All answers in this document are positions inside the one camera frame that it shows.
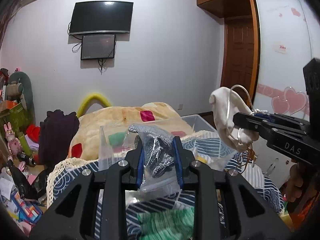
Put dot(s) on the yellow curved pillow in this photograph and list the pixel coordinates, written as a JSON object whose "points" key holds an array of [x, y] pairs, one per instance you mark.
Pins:
{"points": [[89, 100]]}

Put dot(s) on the beige plush blanket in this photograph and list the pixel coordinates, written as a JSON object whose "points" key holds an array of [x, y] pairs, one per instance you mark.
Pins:
{"points": [[85, 144]]}

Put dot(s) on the white drawstring pouch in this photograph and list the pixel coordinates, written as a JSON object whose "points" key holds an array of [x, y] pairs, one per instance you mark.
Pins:
{"points": [[225, 104]]}

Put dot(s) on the grey green plush toy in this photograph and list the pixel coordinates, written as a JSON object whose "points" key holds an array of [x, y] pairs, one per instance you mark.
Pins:
{"points": [[19, 88]]}

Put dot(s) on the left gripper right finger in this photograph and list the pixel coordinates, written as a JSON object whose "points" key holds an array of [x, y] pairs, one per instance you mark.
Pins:
{"points": [[186, 179]]}

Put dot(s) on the blue pencil case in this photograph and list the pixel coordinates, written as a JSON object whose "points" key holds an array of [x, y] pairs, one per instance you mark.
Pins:
{"points": [[27, 211]]}

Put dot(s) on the brown wooden door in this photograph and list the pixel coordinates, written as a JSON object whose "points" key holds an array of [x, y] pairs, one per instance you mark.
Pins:
{"points": [[238, 52]]}

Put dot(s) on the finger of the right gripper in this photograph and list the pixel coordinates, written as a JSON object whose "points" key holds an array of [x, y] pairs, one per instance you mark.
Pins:
{"points": [[250, 122], [270, 116]]}

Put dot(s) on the wall power socket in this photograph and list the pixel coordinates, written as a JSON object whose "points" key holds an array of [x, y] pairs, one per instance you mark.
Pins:
{"points": [[180, 106]]}

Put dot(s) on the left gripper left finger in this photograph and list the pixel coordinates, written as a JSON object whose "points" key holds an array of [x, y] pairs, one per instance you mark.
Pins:
{"points": [[135, 158]]}

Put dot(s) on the green knitted cloth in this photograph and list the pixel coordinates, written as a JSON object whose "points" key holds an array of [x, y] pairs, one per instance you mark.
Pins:
{"points": [[168, 224]]}

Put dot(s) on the blue white patterned quilt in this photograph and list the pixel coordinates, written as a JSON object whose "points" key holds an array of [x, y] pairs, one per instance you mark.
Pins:
{"points": [[66, 171]]}

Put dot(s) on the large wall television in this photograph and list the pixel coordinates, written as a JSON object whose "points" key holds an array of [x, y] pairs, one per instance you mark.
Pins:
{"points": [[101, 17]]}

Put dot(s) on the red cloth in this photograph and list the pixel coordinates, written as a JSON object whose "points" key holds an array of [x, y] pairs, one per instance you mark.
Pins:
{"points": [[33, 133]]}

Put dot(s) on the white wardrobe sliding door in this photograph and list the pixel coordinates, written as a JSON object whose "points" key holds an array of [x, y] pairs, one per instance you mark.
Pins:
{"points": [[289, 39]]}

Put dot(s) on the clear plastic storage box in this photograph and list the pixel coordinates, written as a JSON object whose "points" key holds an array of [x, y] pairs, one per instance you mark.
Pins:
{"points": [[195, 133]]}

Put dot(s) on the striped brown curtain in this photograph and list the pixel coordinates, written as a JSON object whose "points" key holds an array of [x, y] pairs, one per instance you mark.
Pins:
{"points": [[9, 12]]}

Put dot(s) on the right hand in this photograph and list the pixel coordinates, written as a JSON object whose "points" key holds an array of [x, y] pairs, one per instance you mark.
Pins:
{"points": [[293, 189]]}

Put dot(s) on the green bottle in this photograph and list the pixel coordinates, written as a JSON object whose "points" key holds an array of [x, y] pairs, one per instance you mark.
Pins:
{"points": [[24, 144]]}

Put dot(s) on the pink rabbit doll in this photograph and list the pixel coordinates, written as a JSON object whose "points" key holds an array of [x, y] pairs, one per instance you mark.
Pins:
{"points": [[14, 145]]}

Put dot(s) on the green cardboard box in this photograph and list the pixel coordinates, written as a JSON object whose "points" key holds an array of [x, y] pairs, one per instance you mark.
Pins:
{"points": [[19, 118]]}

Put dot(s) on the small wall monitor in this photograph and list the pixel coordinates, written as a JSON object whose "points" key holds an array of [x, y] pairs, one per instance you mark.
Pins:
{"points": [[98, 46]]}

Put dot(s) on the dark purple clothes pile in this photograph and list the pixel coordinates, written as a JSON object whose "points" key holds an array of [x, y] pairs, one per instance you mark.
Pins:
{"points": [[56, 134]]}

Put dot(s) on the bag with grey knit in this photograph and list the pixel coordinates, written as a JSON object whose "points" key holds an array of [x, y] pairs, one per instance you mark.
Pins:
{"points": [[159, 178]]}

